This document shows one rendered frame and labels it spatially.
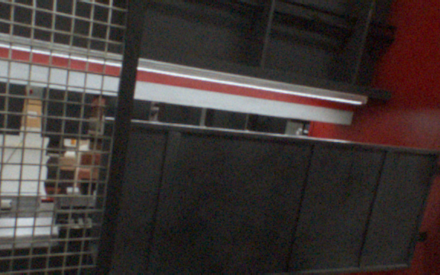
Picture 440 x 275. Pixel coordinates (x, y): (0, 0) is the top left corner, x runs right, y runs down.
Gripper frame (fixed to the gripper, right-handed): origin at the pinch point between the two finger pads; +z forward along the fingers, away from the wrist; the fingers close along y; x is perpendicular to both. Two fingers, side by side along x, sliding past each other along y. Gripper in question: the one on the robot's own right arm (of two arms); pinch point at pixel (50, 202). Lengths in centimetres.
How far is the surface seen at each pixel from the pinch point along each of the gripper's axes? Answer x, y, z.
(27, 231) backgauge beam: -11, 77, -3
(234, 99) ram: 59, 62, -47
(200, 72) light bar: 34, 83, -51
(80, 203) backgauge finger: 2, 73, -9
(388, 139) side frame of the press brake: 120, 83, -35
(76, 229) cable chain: -1, 89, -5
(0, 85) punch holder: -21, 58, -43
